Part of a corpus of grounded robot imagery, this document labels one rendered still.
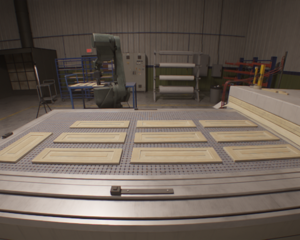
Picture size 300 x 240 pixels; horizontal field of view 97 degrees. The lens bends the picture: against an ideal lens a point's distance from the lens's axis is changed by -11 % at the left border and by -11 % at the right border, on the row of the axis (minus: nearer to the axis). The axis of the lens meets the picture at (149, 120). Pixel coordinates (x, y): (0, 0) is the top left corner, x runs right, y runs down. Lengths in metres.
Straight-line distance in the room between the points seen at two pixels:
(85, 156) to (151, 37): 8.36
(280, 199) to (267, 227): 0.19
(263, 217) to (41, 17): 11.27
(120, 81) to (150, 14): 7.07
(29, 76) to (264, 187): 10.75
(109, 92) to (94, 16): 7.56
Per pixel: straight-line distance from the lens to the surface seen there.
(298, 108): 1.96
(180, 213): 0.85
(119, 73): 2.68
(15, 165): 1.42
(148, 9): 9.43
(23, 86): 11.16
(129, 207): 0.87
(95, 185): 0.97
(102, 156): 1.17
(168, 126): 1.62
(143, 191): 0.88
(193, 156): 1.17
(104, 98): 2.56
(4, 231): 1.35
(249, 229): 1.14
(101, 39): 2.65
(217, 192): 0.96
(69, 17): 10.30
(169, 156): 1.14
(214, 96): 6.68
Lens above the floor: 1.53
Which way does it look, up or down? 21 degrees down
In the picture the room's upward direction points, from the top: straight up
